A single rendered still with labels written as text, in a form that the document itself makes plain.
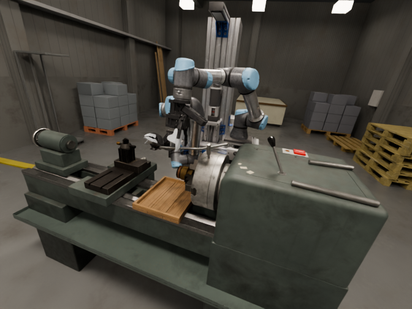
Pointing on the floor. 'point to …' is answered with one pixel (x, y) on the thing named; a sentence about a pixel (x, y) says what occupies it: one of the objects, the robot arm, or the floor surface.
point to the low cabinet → (273, 105)
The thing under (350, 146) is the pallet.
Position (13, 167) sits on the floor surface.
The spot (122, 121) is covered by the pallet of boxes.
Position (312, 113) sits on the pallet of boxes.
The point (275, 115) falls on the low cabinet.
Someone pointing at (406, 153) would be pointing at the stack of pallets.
